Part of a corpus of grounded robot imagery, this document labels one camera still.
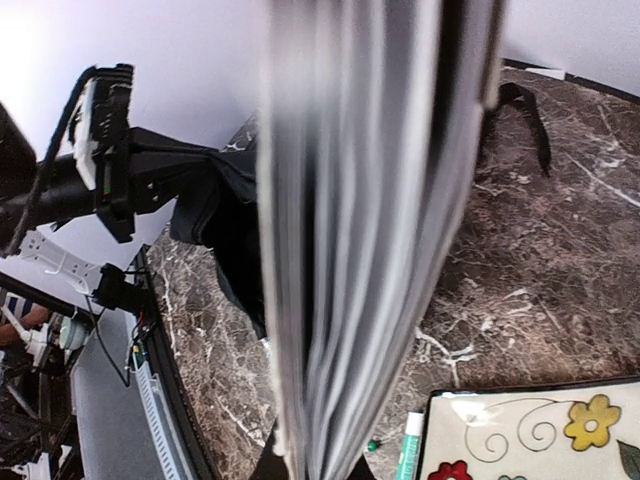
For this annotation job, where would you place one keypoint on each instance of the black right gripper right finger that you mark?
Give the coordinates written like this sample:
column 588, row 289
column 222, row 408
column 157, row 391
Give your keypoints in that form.
column 362, row 468

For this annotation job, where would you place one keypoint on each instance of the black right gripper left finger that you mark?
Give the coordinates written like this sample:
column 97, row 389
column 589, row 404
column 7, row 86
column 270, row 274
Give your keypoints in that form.
column 278, row 454

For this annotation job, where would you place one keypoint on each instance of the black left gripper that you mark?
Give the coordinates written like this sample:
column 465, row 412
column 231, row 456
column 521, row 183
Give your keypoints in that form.
column 139, row 171

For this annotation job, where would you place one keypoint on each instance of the black student backpack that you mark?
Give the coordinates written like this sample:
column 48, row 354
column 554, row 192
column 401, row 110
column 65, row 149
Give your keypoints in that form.
column 218, row 210

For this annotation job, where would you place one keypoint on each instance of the dog picture book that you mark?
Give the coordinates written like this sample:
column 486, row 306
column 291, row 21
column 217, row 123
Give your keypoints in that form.
column 369, row 122

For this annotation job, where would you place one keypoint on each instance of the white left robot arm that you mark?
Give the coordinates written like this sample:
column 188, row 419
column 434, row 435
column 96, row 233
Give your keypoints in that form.
column 35, row 193

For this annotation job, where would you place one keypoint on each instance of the white glue stick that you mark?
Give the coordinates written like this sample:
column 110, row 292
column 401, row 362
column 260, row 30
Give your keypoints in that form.
column 410, row 452

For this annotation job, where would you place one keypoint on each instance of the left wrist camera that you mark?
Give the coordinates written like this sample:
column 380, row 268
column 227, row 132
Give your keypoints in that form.
column 100, row 118

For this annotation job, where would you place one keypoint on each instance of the grey slotted cable duct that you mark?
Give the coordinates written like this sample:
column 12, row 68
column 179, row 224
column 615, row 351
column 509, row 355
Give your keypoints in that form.
column 167, row 443

